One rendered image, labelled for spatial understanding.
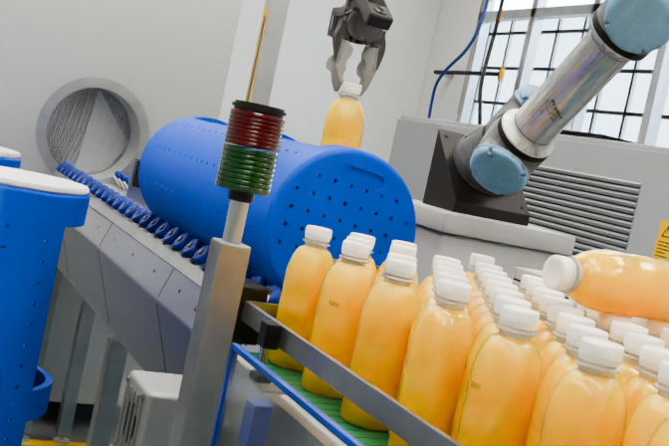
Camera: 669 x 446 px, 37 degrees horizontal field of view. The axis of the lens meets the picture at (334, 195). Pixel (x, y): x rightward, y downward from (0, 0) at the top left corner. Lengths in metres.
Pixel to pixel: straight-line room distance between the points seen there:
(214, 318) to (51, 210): 0.95
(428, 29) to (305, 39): 0.98
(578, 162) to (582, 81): 1.85
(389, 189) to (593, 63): 0.41
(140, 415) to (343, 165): 0.56
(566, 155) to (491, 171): 1.78
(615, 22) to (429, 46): 5.82
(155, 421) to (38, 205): 0.76
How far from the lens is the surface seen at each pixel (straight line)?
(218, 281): 1.14
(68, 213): 2.08
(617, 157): 3.48
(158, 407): 1.39
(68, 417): 3.74
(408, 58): 7.42
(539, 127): 1.88
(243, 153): 1.11
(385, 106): 7.35
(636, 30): 1.71
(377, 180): 1.72
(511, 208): 2.16
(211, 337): 1.15
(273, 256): 1.65
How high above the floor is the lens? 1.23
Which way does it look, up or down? 3 degrees down
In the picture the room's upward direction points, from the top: 12 degrees clockwise
